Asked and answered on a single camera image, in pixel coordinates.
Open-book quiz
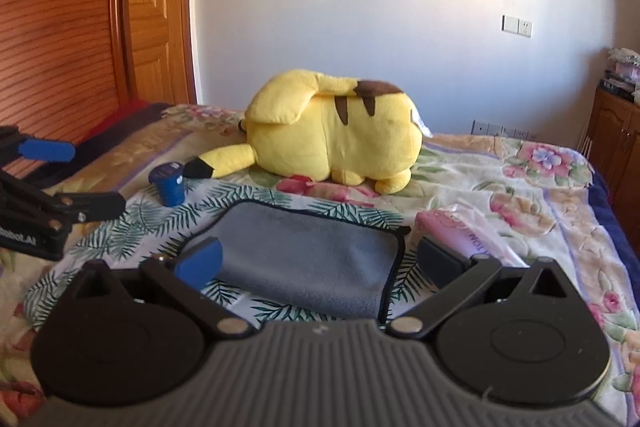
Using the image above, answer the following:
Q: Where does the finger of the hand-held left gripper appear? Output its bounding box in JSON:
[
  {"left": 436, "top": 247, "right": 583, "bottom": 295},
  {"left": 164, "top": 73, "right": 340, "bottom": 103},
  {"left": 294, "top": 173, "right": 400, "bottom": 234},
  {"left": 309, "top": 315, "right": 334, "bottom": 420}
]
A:
[
  {"left": 0, "top": 168, "right": 127, "bottom": 230},
  {"left": 0, "top": 125, "right": 77, "bottom": 164}
]

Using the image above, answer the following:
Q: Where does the dark blue bed cover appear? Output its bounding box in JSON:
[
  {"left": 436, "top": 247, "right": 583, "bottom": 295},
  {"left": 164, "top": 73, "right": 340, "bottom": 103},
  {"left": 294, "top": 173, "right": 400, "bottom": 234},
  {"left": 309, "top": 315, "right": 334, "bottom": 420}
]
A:
[{"left": 589, "top": 156, "right": 640, "bottom": 260}]

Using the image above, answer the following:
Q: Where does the wooden cabinet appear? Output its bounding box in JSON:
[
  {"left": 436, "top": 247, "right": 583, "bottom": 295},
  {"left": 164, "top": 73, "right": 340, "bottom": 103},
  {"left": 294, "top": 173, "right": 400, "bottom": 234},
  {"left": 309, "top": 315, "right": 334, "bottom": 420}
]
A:
[{"left": 582, "top": 86, "right": 640, "bottom": 253}]

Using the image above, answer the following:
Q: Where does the leaf print cloth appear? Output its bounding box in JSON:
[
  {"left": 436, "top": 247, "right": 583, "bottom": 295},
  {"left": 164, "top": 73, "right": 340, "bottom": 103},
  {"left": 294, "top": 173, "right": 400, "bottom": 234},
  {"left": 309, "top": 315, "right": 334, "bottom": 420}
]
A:
[{"left": 22, "top": 182, "right": 426, "bottom": 333}]

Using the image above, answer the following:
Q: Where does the yellow plush toy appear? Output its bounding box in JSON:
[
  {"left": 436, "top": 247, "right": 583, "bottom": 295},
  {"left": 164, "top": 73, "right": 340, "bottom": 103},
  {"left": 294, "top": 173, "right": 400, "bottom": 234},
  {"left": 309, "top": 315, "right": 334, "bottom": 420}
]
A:
[{"left": 186, "top": 68, "right": 433, "bottom": 195}]

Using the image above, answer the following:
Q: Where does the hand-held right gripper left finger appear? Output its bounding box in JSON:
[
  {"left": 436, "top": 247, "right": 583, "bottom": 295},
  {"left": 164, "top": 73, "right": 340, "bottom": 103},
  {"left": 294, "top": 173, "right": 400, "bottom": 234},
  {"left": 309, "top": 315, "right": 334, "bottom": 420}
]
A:
[{"left": 66, "top": 238, "right": 256, "bottom": 340}]

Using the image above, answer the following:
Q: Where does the panelled wooden door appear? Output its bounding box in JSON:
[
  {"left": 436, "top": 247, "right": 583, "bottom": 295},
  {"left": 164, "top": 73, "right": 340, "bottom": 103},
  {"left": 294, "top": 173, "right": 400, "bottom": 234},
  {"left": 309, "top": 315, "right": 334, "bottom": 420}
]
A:
[{"left": 121, "top": 0, "right": 199, "bottom": 106}]

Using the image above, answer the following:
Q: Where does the white wall switch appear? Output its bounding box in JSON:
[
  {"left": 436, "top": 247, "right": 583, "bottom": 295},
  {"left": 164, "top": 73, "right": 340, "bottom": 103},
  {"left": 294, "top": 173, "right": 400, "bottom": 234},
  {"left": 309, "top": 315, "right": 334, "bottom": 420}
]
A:
[{"left": 501, "top": 14, "right": 534, "bottom": 39}]

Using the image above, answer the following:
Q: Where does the louvred wooden wardrobe door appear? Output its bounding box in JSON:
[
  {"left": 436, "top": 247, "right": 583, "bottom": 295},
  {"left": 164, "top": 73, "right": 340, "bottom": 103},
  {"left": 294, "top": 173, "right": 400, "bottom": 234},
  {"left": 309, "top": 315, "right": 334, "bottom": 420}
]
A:
[{"left": 0, "top": 0, "right": 127, "bottom": 148}]

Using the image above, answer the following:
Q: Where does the red and dark blanket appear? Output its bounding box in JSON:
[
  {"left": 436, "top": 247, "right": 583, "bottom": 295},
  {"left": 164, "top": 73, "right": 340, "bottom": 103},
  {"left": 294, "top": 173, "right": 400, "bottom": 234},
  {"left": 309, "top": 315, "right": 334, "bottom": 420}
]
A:
[{"left": 30, "top": 99, "right": 173, "bottom": 188}]

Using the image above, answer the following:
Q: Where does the pink tissue packet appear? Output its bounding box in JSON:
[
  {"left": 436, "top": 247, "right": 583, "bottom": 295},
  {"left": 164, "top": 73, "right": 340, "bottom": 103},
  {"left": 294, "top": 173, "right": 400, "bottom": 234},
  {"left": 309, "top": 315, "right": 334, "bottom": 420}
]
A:
[{"left": 416, "top": 205, "right": 531, "bottom": 269}]

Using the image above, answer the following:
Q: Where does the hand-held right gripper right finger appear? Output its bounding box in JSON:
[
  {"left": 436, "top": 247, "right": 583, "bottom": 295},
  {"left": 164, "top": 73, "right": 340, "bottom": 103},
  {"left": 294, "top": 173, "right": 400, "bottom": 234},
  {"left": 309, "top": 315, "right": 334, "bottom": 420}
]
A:
[{"left": 387, "top": 236, "right": 576, "bottom": 340}]

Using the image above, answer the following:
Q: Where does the stack of books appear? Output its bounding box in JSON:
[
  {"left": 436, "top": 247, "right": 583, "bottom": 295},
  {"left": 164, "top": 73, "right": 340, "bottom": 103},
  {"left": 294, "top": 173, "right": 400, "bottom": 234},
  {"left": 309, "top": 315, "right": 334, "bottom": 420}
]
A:
[{"left": 600, "top": 47, "right": 640, "bottom": 104}]

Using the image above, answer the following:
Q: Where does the grey towel with black trim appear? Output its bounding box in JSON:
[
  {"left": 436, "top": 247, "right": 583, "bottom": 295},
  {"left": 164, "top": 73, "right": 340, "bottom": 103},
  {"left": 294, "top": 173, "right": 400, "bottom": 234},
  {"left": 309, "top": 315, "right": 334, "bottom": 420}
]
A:
[{"left": 177, "top": 201, "right": 412, "bottom": 325}]

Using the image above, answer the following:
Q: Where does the floral bed sheet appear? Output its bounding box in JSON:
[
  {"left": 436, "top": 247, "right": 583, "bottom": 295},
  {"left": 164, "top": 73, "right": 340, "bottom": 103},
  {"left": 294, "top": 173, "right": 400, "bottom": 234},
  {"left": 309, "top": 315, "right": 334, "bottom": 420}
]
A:
[{"left": 0, "top": 103, "right": 640, "bottom": 427}]

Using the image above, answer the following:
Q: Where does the blue cylindrical can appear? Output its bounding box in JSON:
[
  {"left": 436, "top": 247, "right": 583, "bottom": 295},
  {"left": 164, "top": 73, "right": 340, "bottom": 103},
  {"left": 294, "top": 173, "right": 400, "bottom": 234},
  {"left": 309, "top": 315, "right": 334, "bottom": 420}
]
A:
[{"left": 148, "top": 163, "right": 187, "bottom": 208}]

